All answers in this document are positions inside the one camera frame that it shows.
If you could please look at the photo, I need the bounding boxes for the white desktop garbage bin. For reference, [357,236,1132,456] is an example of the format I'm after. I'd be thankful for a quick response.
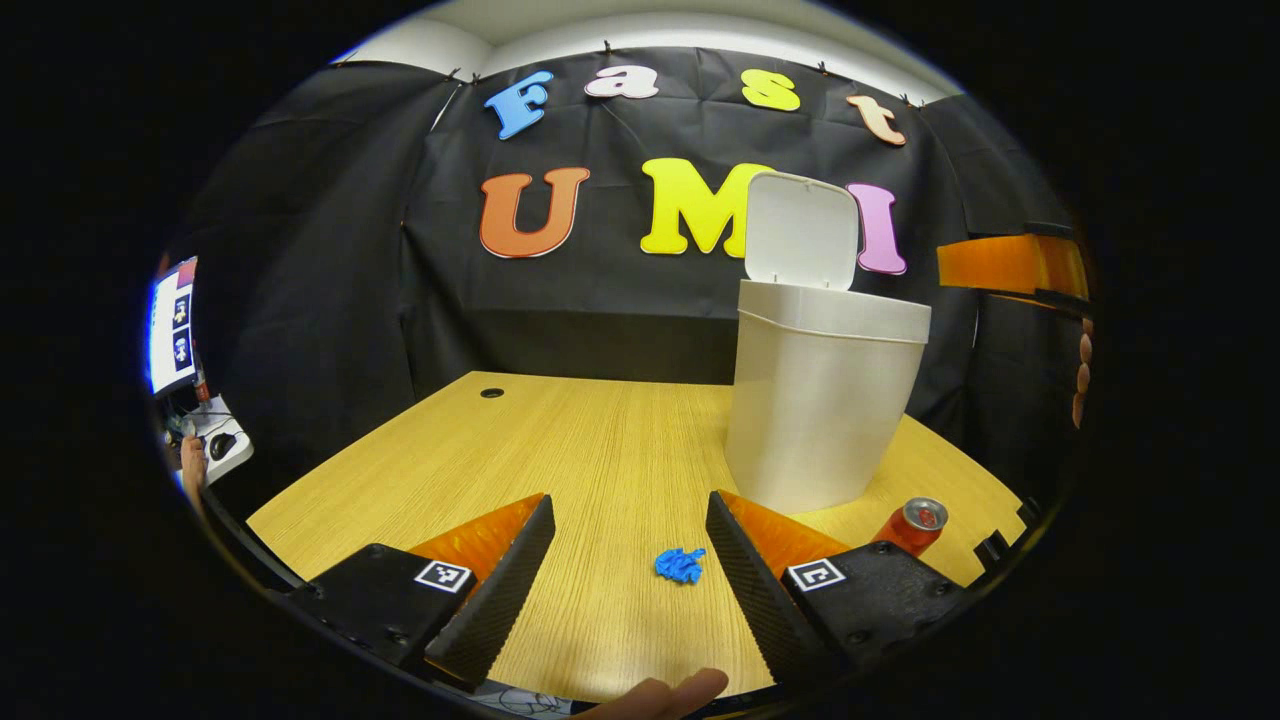
[725,170,933,516]

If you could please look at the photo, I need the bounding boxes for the white side desk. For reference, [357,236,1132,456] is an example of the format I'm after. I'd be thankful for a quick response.
[165,395,254,486]

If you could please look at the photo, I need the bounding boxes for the blue paper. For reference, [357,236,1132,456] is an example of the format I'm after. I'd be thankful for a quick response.
[655,547,706,585]

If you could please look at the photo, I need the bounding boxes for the wooden desktop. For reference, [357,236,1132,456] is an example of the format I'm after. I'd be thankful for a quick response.
[247,372,1031,701]

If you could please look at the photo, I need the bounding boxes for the red pop can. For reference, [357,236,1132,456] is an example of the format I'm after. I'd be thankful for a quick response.
[872,497,949,558]

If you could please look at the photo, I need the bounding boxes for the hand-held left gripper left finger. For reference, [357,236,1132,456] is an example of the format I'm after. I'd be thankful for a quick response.
[290,493,556,691]

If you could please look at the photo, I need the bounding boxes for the computer monitor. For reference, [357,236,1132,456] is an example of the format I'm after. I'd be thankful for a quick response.
[148,257,199,398]

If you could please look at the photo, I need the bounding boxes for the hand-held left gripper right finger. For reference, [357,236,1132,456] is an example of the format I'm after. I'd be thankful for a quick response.
[705,490,971,686]

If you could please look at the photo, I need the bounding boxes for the black backdrop cloth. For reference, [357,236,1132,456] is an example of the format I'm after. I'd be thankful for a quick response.
[165,45,1091,501]

